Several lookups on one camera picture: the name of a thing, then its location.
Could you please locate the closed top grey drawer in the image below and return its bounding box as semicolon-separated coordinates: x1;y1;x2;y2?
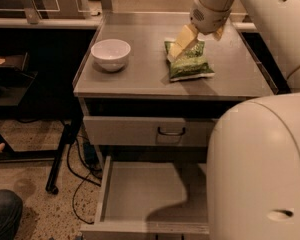
83;116;215;147

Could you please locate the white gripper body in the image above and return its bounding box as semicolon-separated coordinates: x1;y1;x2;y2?
190;0;230;35

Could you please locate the black side table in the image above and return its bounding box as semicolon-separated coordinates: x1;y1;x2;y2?
0;52;83;196

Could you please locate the green jalapeno chip bag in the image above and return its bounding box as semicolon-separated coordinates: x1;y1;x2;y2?
167;41;215;82

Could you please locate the black drawer handle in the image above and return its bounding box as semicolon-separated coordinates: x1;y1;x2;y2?
157;127;186;137

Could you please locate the white ceramic bowl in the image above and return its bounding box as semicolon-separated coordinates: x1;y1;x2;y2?
90;39;131;72

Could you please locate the black floor cable left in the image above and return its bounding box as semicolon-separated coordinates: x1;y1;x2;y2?
65;135;103;226

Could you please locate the open middle grey drawer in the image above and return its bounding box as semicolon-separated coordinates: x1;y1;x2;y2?
81;157;209;240

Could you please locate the white rail bar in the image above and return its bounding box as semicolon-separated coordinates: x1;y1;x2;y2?
0;18;100;29

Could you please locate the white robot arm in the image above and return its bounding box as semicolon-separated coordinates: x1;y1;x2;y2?
190;0;300;240

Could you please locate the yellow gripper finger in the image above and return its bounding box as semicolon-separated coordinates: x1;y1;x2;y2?
213;26;224;41
167;24;199;62

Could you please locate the grey drawer cabinet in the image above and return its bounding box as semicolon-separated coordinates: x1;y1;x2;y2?
72;11;279;240

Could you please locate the person knee in jeans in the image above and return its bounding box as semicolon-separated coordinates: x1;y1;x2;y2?
0;189;23;240

